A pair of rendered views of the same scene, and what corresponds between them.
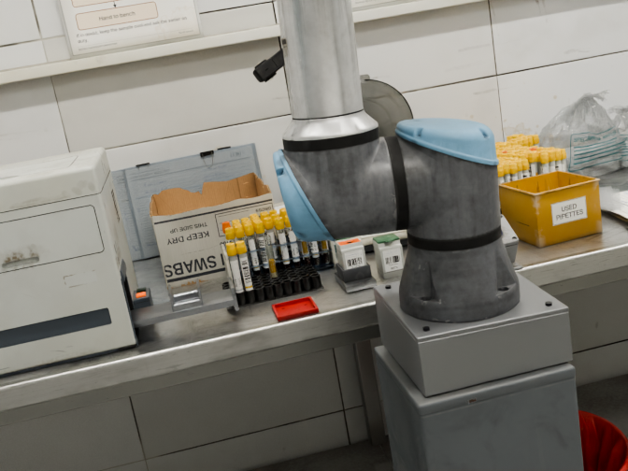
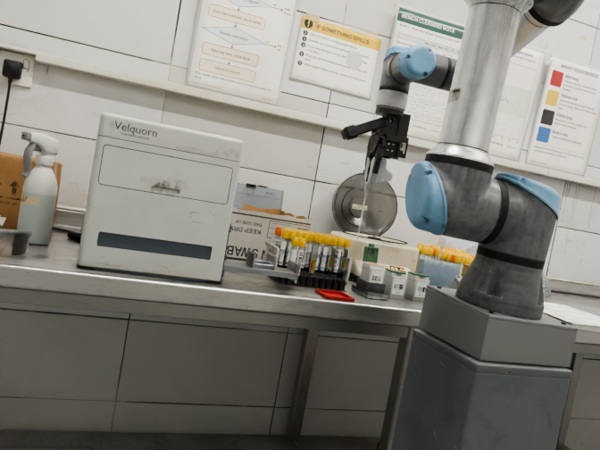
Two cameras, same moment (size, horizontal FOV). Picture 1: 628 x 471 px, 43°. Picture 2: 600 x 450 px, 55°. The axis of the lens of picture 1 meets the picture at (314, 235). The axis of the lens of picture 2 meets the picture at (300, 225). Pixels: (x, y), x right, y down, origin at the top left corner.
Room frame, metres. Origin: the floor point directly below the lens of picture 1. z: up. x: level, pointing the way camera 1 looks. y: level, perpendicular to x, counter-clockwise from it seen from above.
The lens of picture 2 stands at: (0.02, 0.40, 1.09)
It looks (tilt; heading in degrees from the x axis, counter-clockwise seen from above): 3 degrees down; 349
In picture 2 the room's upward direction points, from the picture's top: 10 degrees clockwise
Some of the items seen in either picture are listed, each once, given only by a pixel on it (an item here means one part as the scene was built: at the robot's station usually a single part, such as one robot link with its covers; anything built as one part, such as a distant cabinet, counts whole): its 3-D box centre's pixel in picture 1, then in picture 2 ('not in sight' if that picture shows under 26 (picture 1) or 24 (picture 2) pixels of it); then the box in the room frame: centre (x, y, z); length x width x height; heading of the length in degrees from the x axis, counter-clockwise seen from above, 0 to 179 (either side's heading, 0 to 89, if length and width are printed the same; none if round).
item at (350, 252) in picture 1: (351, 259); (371, 277); (1.33, -0.06, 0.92); 0.05 x 0.04 x 0.06; 9
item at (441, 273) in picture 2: not in sight; (435, 279); (1.42, -0.27, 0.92); 0.10 x 0.07 x 0.10; 91
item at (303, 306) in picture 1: (294, 308); (334, 295); (1.24, 0.05, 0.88); 0.07 x 0.07 x 0.01; 9
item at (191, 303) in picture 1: (173, 303); (250, 262); (1.25, 0.25, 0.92); 0.21 x 0.07 x 0.05; 99
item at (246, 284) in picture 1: (266, 263); (310, 261); (1.36, 0.09, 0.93); 0.17 x 0.09 x 0.11; 99
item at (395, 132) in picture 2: not in sight; (387, 135); (1.41, -0.06, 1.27); 0.09 x 0.08 x 0.12; 90
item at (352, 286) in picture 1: (353, 273); (370, 287); (1.32, -0.06, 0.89); 0.09 x 0.05 x 0.04; 9
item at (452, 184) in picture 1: (443, 173); (517, 215); (0.94, -0.17, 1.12); 0.13 x 0.12 x 0.14; 90
